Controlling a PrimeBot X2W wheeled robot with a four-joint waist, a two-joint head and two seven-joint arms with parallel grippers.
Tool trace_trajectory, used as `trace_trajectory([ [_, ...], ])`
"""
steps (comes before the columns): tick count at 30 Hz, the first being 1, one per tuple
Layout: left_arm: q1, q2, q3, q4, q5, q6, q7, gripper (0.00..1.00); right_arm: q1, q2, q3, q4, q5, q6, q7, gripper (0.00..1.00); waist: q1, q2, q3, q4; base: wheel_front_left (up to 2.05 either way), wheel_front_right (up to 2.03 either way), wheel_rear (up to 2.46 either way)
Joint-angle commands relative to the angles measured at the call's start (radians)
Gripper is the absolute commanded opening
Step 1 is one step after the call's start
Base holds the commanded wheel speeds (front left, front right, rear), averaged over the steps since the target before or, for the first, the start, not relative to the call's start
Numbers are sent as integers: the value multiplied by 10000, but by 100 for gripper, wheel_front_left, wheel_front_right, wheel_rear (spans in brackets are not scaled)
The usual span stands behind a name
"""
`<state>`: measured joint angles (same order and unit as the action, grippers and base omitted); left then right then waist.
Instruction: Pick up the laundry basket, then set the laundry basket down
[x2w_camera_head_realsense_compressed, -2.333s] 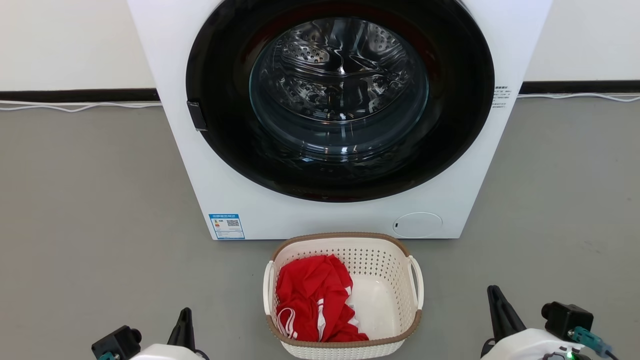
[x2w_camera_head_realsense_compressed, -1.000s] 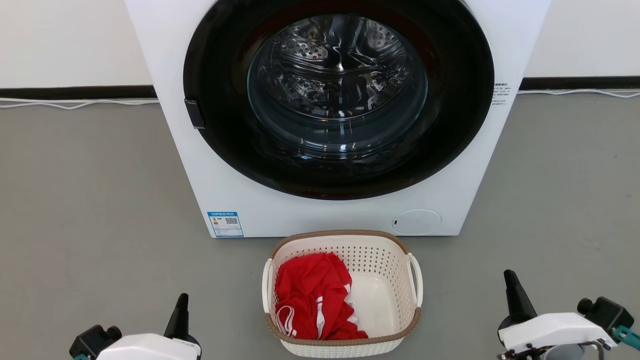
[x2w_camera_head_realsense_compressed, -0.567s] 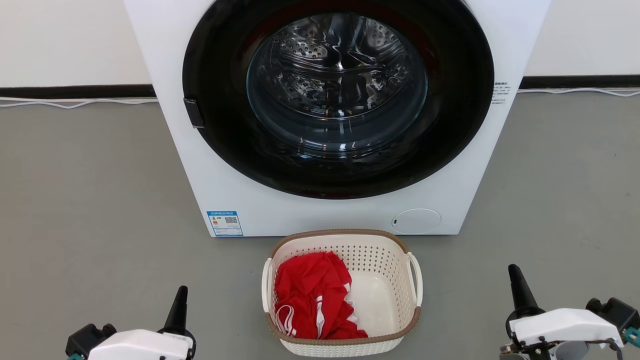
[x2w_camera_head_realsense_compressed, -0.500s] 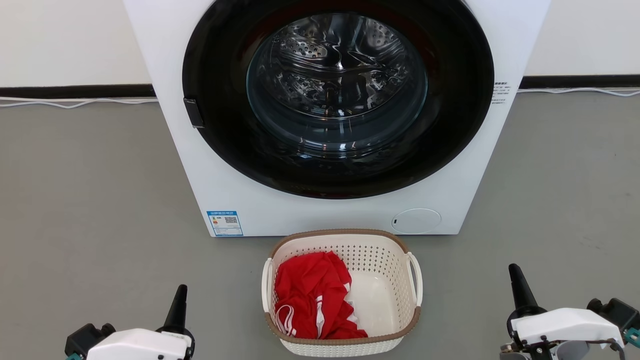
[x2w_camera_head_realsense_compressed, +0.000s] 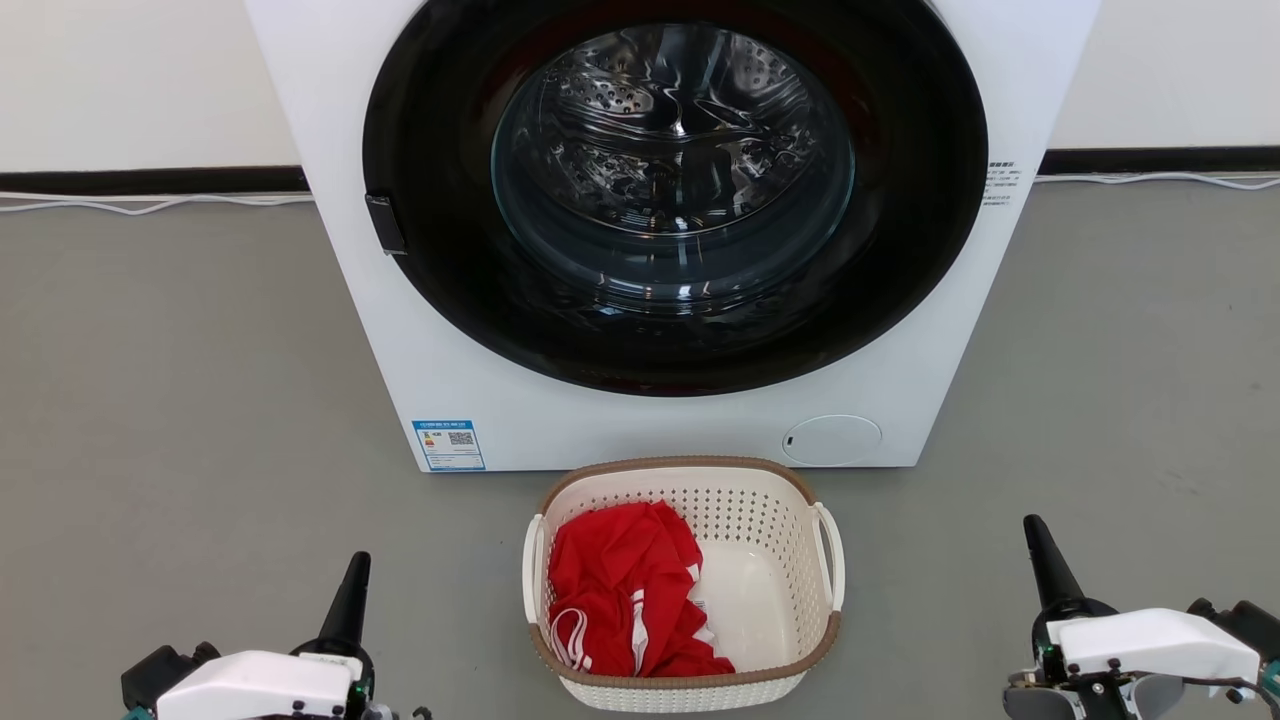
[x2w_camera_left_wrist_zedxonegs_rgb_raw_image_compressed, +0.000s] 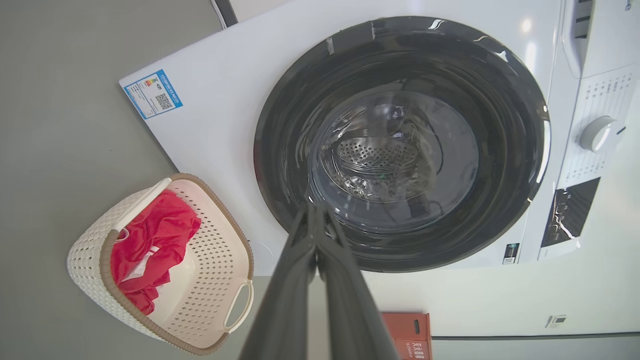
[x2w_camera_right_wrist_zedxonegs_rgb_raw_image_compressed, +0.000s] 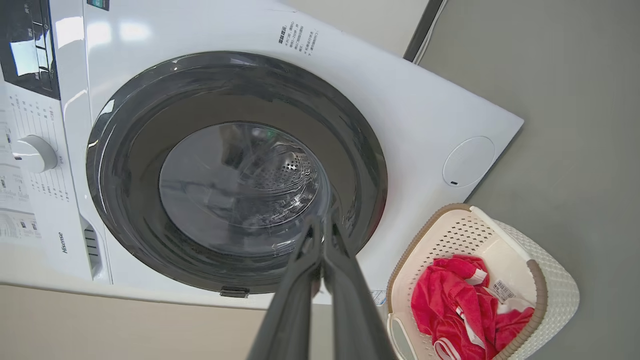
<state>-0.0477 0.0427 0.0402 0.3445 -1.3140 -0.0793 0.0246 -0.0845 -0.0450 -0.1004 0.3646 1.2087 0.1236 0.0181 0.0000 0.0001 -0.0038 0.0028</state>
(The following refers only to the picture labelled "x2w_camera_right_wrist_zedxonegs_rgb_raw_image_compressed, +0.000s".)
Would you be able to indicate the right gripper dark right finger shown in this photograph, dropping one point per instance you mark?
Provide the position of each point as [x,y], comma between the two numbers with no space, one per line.
[355,310]

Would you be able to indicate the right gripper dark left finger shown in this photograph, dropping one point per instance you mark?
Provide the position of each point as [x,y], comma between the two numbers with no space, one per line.
[295,310]

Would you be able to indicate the white perforated laundry basket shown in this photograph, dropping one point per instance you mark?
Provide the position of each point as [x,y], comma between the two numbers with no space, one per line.
[555,290]

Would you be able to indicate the blue energy label sticker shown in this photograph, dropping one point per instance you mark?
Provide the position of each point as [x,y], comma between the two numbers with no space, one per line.
[378,297]

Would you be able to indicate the red garment with white stripes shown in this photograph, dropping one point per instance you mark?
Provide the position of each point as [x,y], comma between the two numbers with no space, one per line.
[450,305]

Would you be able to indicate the white barcode tag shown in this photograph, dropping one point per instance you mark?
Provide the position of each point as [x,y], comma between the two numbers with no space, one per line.
[504,290]

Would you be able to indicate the round white filter cover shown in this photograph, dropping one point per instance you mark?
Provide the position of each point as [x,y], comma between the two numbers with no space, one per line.
[468,161]

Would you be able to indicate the white front-load washing machine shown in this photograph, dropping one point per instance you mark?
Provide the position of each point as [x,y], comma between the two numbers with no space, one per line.
[425,110]

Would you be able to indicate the round black washer door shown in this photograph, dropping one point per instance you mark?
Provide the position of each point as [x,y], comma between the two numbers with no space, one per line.
[130,150]

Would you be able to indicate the white washer control knob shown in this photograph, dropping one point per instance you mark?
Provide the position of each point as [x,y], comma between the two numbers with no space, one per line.
[34,154]

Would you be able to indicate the black washer display panel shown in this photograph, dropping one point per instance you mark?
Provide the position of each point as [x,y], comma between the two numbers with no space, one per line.
[27,50]

